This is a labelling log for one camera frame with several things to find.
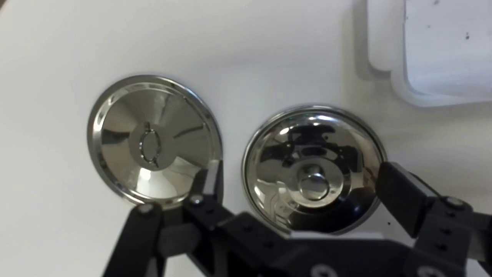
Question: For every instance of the clear plastic container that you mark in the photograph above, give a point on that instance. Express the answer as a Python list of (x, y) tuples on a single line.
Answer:
[(446, 46)]

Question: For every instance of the silver lid with knob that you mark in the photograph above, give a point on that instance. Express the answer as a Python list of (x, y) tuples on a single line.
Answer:
[(312, 163)]

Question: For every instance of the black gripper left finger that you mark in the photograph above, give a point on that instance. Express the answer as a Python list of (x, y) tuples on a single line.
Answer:
[(154, 240)]

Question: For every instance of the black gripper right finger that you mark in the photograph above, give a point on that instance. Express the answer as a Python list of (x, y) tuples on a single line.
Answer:
[(446, 231)]

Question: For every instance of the flat silver lid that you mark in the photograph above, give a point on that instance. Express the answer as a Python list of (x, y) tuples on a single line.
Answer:
[(154, 139)]

